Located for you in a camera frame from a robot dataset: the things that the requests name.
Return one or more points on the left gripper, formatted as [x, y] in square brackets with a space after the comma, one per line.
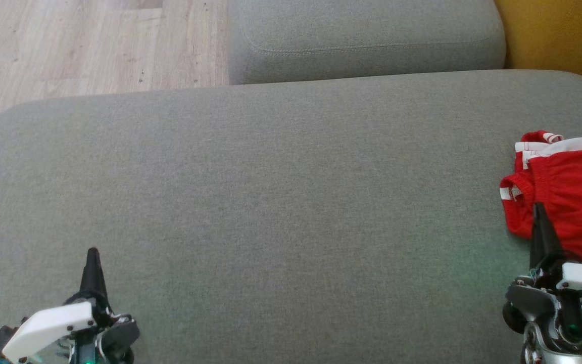
[48, 326]

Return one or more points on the red and white shorts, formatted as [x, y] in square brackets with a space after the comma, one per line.
[574, 202]

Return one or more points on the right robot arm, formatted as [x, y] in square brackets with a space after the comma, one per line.
[548, 354]

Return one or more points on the grey fabric sofa seat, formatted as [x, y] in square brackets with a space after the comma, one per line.
[271, 212]

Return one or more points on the mustard yellow upholstered panel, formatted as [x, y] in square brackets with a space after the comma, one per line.
[559, 35]

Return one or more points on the grey stitched sofa cushion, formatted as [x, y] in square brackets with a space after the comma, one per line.
[361, 35]

